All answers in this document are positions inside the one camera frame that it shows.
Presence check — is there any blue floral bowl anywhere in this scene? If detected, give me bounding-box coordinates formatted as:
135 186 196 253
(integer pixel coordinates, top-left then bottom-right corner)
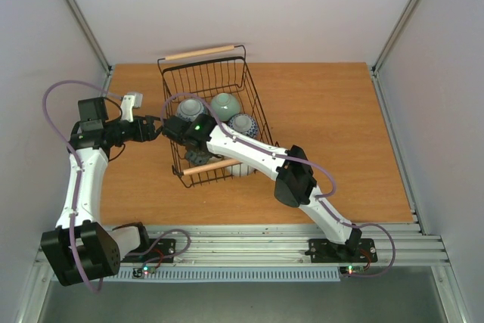
175 98 206 122

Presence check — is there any plain white bowl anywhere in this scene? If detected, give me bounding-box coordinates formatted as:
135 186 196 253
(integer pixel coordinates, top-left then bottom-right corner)
227 163 255 177

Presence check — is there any celadon green bowl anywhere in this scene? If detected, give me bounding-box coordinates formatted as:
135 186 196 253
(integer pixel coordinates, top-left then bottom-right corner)
210 92 240 122

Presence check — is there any red patterned bowl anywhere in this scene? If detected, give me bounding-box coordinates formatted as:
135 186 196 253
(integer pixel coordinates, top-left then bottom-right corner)
227 113 259 138

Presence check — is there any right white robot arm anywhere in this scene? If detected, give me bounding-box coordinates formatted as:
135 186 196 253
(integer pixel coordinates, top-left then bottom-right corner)
162 114 361 260

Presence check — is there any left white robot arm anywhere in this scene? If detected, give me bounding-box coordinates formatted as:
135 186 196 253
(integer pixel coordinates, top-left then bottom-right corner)
41 92 160 286

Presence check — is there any left controller board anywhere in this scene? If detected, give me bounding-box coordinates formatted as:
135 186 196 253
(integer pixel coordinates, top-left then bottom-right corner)
132 266 157 279

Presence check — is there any controller board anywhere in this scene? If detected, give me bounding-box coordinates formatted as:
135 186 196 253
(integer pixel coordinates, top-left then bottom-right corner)
132 266 157 279
340 265 370 275

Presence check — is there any right controller board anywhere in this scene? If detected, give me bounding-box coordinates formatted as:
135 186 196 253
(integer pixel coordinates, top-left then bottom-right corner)
340 265 370 275

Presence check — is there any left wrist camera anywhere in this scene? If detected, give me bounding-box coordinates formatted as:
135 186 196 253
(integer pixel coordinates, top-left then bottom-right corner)
120 92 143 123

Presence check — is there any black wire dish rack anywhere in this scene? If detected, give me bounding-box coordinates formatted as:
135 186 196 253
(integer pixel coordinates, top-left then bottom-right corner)
157 43 281 189

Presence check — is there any aluminium rail frame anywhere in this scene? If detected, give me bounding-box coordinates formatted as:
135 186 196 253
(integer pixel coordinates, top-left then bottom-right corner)
33 224 451 267

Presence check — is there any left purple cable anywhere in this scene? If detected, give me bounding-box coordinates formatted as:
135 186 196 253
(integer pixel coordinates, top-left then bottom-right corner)
42 79 126 294

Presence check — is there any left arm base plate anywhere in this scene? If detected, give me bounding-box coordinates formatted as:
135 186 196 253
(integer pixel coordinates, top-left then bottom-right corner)
121 238 176 264

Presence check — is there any grey slotted cable duct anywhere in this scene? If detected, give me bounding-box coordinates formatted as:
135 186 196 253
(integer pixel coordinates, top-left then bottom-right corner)
104 266 340 283

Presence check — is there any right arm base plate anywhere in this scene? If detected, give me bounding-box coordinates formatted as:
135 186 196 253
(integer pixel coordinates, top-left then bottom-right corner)
304 238 378 263

